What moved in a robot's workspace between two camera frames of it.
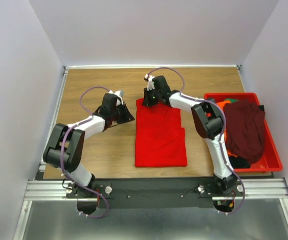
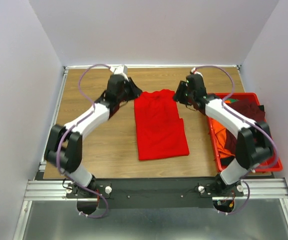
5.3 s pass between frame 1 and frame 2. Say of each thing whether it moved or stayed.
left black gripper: moved
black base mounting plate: stayed
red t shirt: moved
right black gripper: moved
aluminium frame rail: stayed
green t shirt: stayed
